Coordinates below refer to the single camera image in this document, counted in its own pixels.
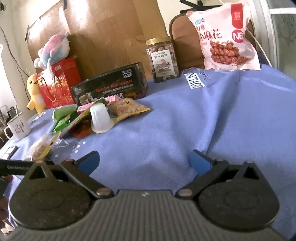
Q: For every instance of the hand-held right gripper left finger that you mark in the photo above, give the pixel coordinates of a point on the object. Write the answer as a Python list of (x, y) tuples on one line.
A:
[(89, 160)]

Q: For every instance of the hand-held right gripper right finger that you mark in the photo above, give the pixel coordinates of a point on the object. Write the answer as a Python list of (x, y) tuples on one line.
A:
[(199, 163)]

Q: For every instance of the pink candy packet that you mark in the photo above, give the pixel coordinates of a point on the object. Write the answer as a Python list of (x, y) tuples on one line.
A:
[(89, 107)]

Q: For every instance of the pink and white plush toy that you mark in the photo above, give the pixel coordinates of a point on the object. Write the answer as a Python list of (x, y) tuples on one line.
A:
[(54, 48)]

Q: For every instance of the black rectangular box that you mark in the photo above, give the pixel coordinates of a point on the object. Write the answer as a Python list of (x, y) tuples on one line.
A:
[(108, 83)]

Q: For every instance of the blue cloth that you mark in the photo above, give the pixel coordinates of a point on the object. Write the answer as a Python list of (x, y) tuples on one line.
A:
[(185, 111)]

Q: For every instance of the black flat device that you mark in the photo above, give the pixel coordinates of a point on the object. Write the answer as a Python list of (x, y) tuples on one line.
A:
[(8, 151)]

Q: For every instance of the pink twisted-dough snack bag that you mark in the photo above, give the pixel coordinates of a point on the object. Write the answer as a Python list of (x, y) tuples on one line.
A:
[(224, 34)]

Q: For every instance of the nut jar with gold lid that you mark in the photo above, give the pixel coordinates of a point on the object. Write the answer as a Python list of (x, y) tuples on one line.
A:
[(163, 62)]

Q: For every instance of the white curved frame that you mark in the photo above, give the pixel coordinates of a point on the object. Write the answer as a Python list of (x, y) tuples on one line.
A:
[(263, 25)]

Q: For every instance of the yellow peanut packet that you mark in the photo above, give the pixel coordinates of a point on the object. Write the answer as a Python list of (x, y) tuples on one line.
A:
[(128, 109)]

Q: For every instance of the yellow duck plush toy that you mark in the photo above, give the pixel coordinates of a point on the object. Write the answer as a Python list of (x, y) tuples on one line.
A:
[(34, 92)]

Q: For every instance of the dark orange snack packet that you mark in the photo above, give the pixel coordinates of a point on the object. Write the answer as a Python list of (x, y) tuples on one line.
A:
[(79, 126)]

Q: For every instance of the white printed mug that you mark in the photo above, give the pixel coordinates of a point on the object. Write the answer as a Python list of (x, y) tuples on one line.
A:
[(18, 127)]

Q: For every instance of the white jelly cup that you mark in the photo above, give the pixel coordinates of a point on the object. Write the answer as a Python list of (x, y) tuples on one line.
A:
[(100, 119)]

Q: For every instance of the red gift bag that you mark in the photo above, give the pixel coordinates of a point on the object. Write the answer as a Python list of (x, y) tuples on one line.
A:
[(62, 83)]

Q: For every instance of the clear yellow-edged snack packet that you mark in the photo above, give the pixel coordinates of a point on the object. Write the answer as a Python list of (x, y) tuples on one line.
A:
[(41, 147)]

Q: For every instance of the wooden board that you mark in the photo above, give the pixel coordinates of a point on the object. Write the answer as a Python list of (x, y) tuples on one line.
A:
[(111, 30)]

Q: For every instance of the bright green snack packet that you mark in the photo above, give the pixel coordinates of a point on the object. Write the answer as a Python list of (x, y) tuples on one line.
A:
[(62, 125)]

